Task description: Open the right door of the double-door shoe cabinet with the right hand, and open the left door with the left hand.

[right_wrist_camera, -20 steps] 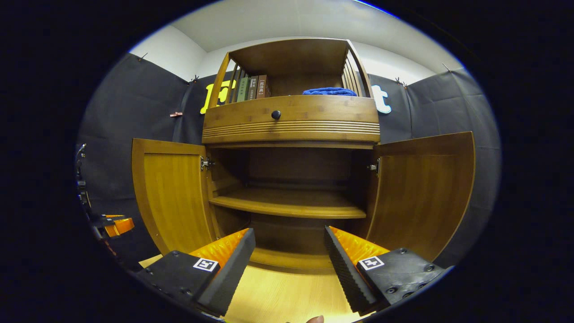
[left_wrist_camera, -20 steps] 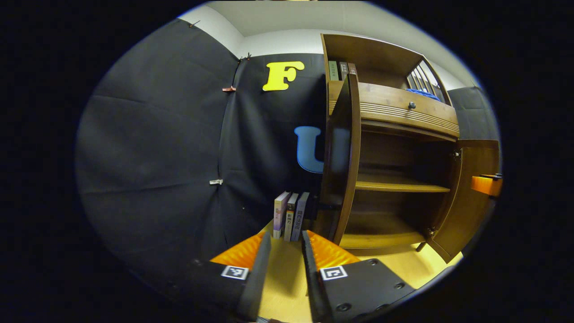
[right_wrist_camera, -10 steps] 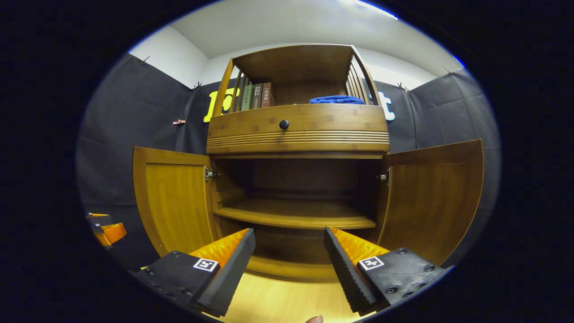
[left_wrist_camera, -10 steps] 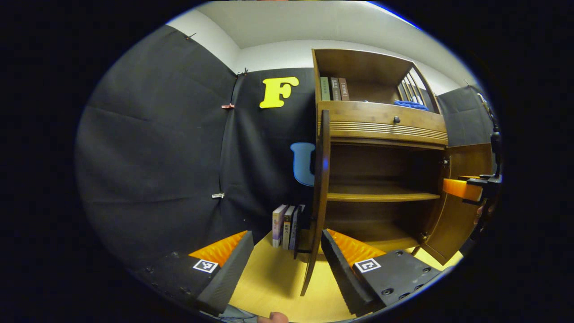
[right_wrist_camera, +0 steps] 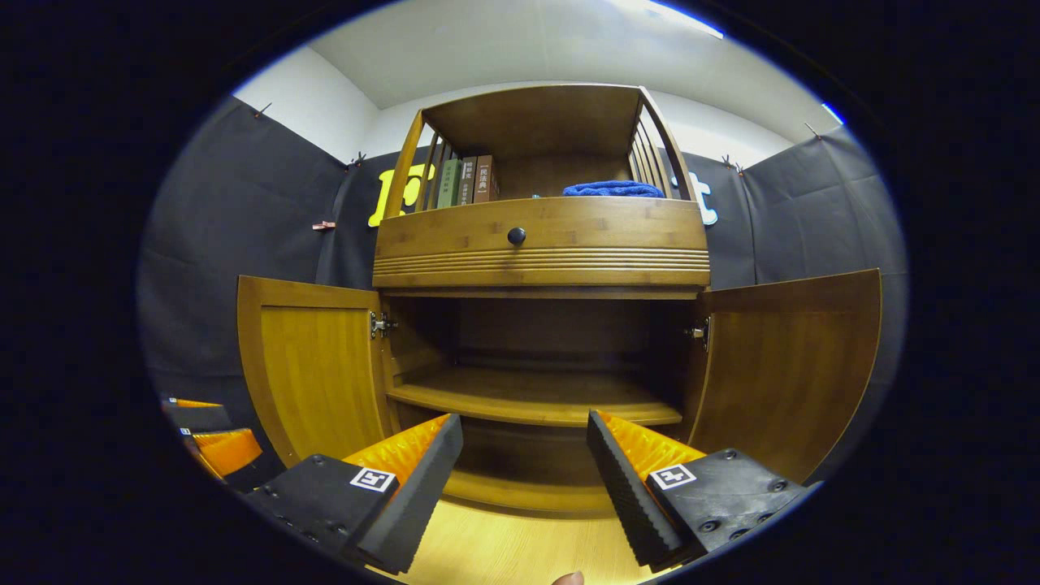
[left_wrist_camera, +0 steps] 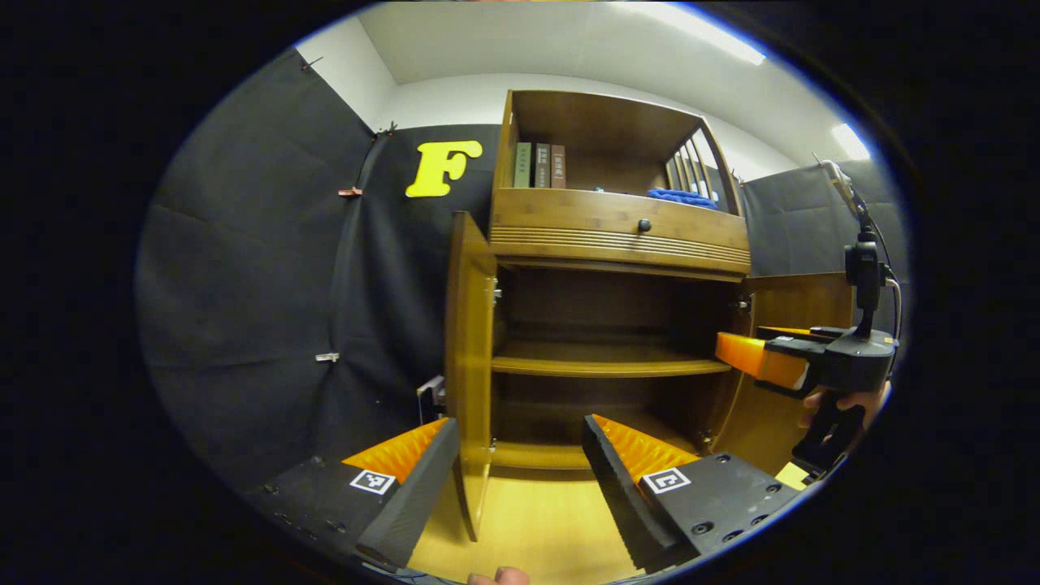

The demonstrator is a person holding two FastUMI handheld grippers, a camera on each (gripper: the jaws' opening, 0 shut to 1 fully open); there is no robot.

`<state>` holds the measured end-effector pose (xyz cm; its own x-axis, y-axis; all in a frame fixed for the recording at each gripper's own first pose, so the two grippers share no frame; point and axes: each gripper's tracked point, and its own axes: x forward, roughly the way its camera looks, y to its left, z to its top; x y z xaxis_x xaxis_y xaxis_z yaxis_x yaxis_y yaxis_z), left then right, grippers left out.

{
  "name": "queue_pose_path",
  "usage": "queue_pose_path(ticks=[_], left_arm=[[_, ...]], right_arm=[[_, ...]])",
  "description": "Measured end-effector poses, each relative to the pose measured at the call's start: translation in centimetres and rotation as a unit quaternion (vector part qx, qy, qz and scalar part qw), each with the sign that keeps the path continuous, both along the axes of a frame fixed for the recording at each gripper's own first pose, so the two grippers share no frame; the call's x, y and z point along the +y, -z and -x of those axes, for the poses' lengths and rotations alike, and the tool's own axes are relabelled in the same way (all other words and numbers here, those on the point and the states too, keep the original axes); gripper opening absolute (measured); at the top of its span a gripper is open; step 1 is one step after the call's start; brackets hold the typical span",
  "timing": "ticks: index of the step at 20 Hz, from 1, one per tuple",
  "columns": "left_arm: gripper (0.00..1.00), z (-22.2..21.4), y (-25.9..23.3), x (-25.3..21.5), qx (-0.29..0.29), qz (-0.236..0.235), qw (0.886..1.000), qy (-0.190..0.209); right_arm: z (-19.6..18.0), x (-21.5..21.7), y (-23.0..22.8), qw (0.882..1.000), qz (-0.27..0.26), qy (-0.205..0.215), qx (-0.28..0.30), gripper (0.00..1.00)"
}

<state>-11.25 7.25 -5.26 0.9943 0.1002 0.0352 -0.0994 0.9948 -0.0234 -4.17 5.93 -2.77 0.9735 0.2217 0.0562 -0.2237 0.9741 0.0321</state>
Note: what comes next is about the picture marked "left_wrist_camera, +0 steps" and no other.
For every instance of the wooden inner shelf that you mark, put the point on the wooden inner shelf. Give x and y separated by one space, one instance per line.
601 359

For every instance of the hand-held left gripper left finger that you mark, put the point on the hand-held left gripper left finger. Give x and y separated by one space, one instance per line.
418 496

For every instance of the wooden shoe cabinet door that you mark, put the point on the wooden shoe cabinet door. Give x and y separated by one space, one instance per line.
800 301
470 341

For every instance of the wooden cabinet drawer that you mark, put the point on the wooden cabinet drawer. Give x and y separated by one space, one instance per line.
569 215

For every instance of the black backdrop cloth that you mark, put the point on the black backdrop cloth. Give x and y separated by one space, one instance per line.
244 284

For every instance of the wooden double-door shoe cabinet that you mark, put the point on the wooden double-door shoe cabinet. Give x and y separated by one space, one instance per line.
601 122

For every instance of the green book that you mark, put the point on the green book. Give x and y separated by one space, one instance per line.
523 165

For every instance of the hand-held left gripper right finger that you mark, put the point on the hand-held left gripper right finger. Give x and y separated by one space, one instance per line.
617 487

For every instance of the reddish brown book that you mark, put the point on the reddish brown book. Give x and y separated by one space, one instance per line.
558 166

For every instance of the blue towel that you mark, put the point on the blue towel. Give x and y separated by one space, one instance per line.
682 198

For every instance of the dark brown book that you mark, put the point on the dark brown book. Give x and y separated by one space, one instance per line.
542 166

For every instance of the silver clip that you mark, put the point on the silver clip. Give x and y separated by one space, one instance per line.
327 357

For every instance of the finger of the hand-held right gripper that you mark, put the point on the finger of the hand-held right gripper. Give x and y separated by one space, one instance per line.
751 357
792 331

